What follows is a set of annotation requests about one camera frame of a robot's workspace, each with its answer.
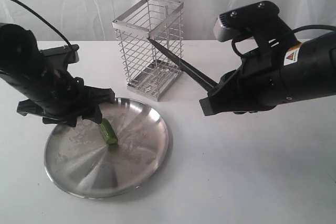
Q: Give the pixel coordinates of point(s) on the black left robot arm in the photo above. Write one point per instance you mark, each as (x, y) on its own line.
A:
(42, 77)

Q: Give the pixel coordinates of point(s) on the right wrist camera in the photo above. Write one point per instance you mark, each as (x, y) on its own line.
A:
(235, 22)

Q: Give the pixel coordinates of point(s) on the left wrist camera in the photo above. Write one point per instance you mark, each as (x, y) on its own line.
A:
(61, 57)

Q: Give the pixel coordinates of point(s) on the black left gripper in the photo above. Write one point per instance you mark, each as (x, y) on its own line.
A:
(64, 103)

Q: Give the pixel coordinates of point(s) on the black knife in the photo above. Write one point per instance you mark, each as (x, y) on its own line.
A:
(204, 81)

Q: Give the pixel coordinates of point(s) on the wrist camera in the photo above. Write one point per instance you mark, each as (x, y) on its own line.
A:
(235, 22)
(61, 57)

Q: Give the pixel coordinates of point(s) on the round stainless steel plate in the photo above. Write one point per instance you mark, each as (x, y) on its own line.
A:
(79, 162)

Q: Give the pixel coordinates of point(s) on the wire metal utensil holder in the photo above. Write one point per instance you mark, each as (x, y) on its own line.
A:
(148, 72)

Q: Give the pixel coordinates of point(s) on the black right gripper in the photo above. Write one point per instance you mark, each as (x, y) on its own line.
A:
(255, 86)

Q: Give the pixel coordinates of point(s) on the green cucumber piece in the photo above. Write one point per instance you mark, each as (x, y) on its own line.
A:
(107, 132)

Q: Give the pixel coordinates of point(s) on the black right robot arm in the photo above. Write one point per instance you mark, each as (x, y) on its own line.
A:
(289, 73)

